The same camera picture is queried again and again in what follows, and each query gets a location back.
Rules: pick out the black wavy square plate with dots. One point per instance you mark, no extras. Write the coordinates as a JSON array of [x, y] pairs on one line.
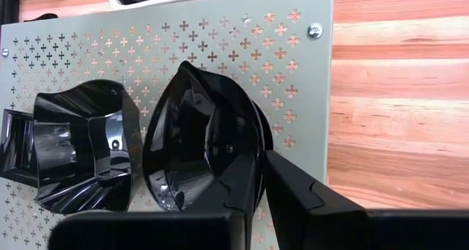
[[88, 147]]

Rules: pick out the black pointed oval plate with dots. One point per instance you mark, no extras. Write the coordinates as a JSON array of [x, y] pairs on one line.
[[190, 125]]

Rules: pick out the green perforated metal stand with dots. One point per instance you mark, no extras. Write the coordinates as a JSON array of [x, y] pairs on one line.
[[220, 37]]

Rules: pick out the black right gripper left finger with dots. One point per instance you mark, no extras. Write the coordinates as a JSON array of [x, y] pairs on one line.
[[165, 231]]

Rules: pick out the small black square plate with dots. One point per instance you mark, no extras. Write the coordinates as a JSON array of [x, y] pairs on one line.
[[16, 147]]

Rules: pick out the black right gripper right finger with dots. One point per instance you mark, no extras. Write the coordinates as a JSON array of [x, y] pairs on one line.
[[329, 228]]

